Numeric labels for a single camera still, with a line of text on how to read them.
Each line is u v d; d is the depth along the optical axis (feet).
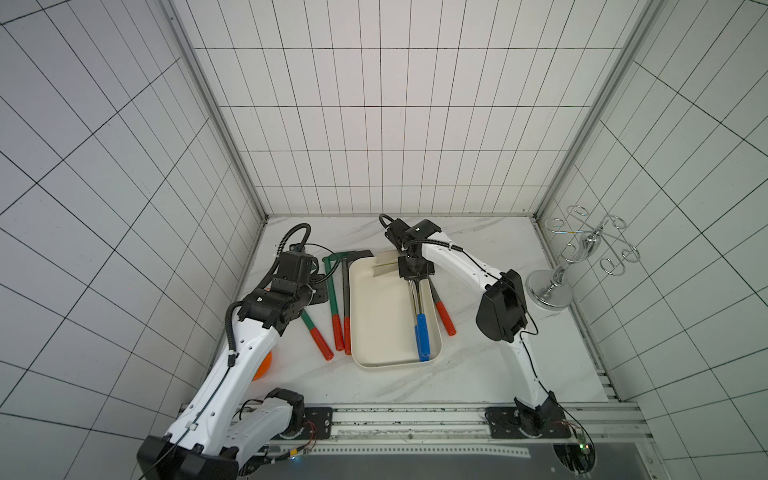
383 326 3.03
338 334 2.87
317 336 2.85
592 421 2.48
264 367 1.56
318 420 2.38
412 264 2.49
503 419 2.42
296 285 1.80
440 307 3.04
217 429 1.27
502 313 1.82
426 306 3.02
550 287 3.11
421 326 2.58
